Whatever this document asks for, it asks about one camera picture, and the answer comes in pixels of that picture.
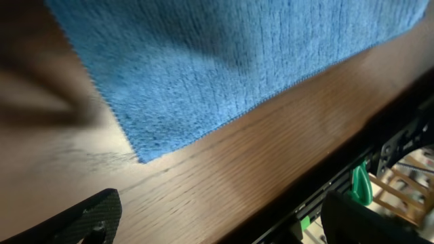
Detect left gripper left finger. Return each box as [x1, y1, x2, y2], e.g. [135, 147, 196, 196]
[1, 188, 122, 244]

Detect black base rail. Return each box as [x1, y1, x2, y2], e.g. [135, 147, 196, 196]
[220, 69, 433, 243]

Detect blue microfiber cloth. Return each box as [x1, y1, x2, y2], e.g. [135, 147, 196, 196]
[46, 0, 428, 163]

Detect wooden chair frame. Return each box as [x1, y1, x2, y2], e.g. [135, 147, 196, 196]
[370, 151, 433, 227]

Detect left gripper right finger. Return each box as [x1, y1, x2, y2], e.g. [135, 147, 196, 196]
[321, 192, 431, 244]

